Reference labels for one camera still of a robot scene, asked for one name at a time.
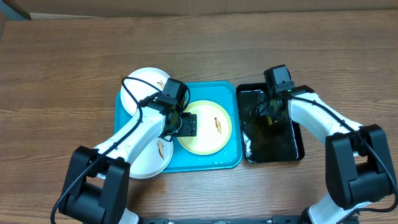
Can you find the yellow sponge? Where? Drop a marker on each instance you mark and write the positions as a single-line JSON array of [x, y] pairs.
[[273, 111]]

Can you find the brown food smear lower plate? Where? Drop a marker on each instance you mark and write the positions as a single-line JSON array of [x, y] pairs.
[[160, 149]]

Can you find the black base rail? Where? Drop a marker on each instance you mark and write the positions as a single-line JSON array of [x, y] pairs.
[[280, 219]]

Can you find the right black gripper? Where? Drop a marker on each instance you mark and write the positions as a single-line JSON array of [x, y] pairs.
[[263, 110]]

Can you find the white plate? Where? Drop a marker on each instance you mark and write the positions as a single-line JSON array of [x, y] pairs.
[[140, 90], [149, 163]]

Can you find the yellow-rimmed plate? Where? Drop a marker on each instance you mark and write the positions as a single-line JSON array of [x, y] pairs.
[[208, 140]]

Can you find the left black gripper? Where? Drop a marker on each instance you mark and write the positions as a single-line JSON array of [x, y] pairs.
[[189, 126]]

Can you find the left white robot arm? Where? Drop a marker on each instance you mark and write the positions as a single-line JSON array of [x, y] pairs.
[[97, 180]]

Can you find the black water tray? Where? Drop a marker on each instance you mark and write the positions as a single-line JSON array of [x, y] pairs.
[[264, 142]]

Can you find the brown food smear on yellow plate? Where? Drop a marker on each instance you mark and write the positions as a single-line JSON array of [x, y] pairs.
[[218, 125]]

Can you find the white plate lower left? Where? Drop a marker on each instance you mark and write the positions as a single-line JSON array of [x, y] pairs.
[[149, 163]]

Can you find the teal plastic tray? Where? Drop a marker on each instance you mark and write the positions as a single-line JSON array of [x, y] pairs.
[[224, 94]]

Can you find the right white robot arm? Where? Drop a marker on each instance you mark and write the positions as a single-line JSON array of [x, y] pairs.
[[358, 165]]

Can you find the white plate upper left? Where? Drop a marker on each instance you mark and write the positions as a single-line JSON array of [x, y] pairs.
[[140, 90]]

